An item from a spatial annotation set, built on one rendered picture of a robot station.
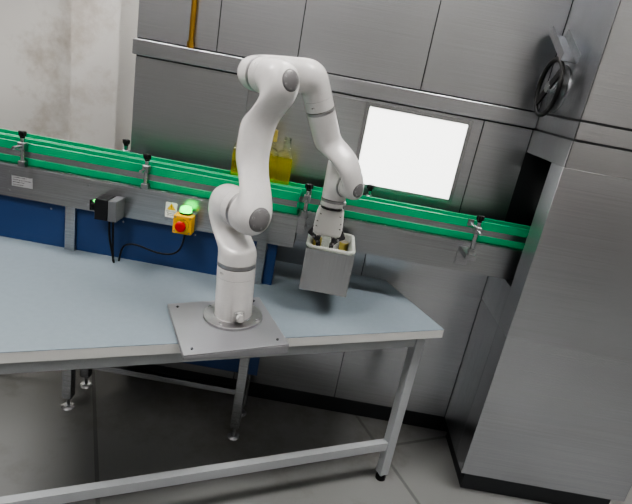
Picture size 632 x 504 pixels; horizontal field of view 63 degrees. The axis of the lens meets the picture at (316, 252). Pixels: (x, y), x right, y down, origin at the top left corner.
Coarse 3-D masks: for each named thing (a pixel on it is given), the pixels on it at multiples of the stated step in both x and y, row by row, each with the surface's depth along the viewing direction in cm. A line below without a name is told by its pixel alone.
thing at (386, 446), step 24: (72, 360) 147; (96, 360) 150; (120, 360) 153; (144, 360) 156; (168, 360) 159; (192, 360) 162; (408, 360) 201; (408, 384) 203; (288, 456) 195; (312, 456) 198; (336, 456) 204; (384, 456) 215; (120, 480) 171; (144, 480) 172; (168, 480) 176; (192, 480) 180
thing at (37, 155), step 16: (0, 144) 191; (16, 144) 191; (32, 144) 191; (16, 160) 193; (32, 160) 193; (48, 160) 193; (64, 160) 192; (80, 160) 192; (96, 160) 191; (112, 160) 191; (96, 176) 193; (112, 176) 193; (128, 176) 193; (160, 176) 192; (176, 176) 192; (192, 176) 192; (208, 176) 192; (192, 192) 194; (208, 192) 193; (272, 192) 192; (288, 192) 192; (288, 208) 194
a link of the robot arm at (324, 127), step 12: (312, 120) 160; (324, 120) 158; (336, 120) 162; (312, 132) 163; (324, 132) 161; (336, 132) 163; (324, 144) 163; (336, 144) 164; (336, 156) 163; (348, 156) 164; (336, 168) 164; (348, 168) 163; (360, 168) 166; (348, 180) 165; (360, 180) 167; (348, 192) 167; (360, 192) 169
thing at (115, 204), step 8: (96, 200) 186; (104, 200) 186; (112, 200) 187; (120, 200) 189; (96, 208) 187; (104, 208) 187; (112, 208) 187; (120, 208) 191; (96, 216) 188; (104, 216) 188; (112, 216) 188; (120, 216) 192
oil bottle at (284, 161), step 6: (282, 150) 199; (282, 156) 198; (288, 156) 198; (282, 162) 199; (288, 162) 199; (276, 168) 200; (282, 168) 200; (288, 168) 200; (276, 174) 201; (282, 174) 201; (288, 174) 201; (276, 180) 201; (282, 180) 201; (288, 180) 202
